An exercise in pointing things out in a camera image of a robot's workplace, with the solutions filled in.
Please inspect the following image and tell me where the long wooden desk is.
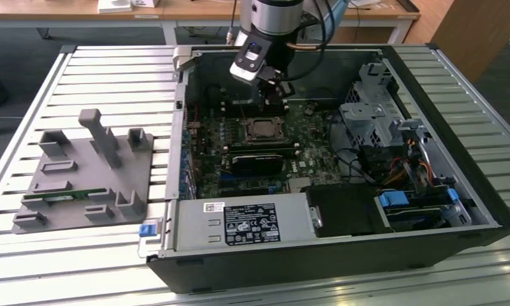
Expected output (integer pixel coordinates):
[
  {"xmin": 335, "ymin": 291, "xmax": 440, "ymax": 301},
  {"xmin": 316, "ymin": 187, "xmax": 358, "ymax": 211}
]
[{"xmin": 0, "ymin": 0, "xmax": 422, "ymax": 45}]

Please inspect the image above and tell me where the grey plastic parts rack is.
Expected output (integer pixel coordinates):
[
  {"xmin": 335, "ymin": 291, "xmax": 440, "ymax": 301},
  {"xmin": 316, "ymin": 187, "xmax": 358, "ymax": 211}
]
[{"xmin": 10, "ymin": 108, "xmax": 154, "ymax": 235}]

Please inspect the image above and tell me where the black RAM slot bank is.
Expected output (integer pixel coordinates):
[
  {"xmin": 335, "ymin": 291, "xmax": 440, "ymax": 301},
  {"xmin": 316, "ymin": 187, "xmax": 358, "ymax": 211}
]
[
  {"xmin": 227, "ymin": 143, "xmax": 295, "ymax": 155},
  {"xmin": 226, "ymin": 99, "xmax": 290, "ymax": 118}
]

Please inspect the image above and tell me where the black graphics card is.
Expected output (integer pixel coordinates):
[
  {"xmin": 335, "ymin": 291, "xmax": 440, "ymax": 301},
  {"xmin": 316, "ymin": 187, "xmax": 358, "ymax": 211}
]
[{"xmin": 228, "ymin": 153, "xmax": 283, "ymax": 175}]

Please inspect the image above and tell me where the coloured power wire bundle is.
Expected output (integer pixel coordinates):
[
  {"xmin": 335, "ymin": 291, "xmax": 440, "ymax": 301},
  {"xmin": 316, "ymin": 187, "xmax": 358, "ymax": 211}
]
[{"xmin": 382, "ymin": 159, "xmax": 434, "ymax": 187}]

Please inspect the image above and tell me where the pale blue teach pendant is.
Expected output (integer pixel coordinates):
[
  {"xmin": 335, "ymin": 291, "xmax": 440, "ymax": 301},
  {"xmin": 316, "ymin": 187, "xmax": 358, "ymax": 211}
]
[{"xmin": 324, "ymin": 0, "xmax": 350, "ymax": 20}]

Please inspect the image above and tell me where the grey metal drive cage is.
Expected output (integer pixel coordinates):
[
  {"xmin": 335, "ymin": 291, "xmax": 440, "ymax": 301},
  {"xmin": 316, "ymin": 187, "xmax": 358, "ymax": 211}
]
[{"xmin": 338, "ymin": 62, "xmax": 408, "ymax": 147}]

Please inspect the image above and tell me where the green RAM stick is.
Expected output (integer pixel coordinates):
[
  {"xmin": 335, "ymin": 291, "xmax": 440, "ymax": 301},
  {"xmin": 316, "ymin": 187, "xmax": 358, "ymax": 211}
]
[{"xmin": 41, "ymin": 188, "xmax": 108, "ymax": 202}]

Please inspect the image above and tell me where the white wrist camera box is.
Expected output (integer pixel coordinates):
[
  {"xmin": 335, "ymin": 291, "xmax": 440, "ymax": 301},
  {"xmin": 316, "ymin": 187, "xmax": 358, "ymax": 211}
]
[{"xmin": 228, "ymin": 43, "xmax": 267, "ymax": 84}]

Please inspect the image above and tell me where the wooden cabinet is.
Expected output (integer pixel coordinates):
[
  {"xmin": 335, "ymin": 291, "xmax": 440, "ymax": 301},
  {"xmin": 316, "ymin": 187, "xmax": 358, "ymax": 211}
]
[{"xmin": 424, "ymin": 0, "xmax": 510, "ymax": 84}]

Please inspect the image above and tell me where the CPU socket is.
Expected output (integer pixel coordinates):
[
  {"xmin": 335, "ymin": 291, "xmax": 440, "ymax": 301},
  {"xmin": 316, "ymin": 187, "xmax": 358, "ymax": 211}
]
[{"xmin": 239, "ymin": 116, "xmax": 290, "ymax": 145}]

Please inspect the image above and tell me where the black open PC case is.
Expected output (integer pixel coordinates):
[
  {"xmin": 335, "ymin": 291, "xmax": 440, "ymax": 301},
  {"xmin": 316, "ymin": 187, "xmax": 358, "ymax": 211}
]
[{"xmin": 146, "ymin": 43, "xmax": 510, "ymax": 295}]

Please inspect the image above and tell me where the grey power supply unit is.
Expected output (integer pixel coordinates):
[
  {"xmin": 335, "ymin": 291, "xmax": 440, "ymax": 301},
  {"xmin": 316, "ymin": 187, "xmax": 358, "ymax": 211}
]
[{"xmin": 168, "ymin": 193, "xmax": 318, "ymax": 252}]

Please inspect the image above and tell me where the blue disk carrier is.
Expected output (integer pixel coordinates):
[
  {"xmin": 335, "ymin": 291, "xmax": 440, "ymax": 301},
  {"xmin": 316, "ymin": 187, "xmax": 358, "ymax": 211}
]
[{"xmin": 376, "ymin": 190, "xmax": 408, "ymax": 211}]

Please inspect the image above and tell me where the plain white box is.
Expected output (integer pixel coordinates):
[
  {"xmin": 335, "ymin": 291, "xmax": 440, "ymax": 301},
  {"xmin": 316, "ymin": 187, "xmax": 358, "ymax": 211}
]
[{"xmin": 96, "ymin": 0, "xmax": 132, "ymax": 14}]

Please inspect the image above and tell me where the blue case latch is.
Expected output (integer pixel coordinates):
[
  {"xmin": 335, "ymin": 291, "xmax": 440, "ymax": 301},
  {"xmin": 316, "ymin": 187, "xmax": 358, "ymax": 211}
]
[{"xmin": 138, "ymin": 224, "xmax": 160, "ymax": 238}]

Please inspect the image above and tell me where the small silver heatsink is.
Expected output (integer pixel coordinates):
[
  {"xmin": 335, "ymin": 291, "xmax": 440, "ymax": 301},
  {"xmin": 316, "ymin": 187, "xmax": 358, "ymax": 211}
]
[{"xmin": 287, "ymin": 177, "xmax": 314, "ymax": 193}]

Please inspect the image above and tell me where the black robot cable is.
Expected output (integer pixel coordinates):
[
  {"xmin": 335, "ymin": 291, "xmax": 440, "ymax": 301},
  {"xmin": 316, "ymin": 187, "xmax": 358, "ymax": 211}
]
[{"xmin": 286, "ymin": 0, "xmax": 339, "ymax": 52}]

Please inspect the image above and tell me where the green Dell motherboard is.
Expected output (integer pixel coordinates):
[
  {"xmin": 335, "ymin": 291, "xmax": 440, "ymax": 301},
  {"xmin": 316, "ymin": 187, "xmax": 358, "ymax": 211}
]
[{"xmin": 184, "ymin": 101, "xmax": 344, "ymax": 198}]

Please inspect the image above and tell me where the metal disk bay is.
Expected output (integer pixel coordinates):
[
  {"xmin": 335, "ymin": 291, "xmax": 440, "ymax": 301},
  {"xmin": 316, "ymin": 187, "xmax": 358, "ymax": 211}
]
[{"xmin": 372, "ymin": 187, "xmax": 472, "ymax": 233}]

